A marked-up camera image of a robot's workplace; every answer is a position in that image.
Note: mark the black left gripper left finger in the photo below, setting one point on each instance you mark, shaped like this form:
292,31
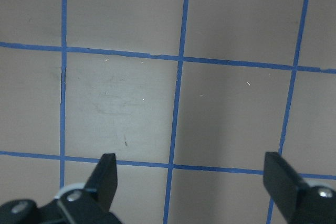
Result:
91,203

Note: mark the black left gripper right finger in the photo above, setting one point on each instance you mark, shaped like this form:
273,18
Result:
298,200

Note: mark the brown paper table cover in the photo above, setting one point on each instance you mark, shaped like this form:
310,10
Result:
189,95

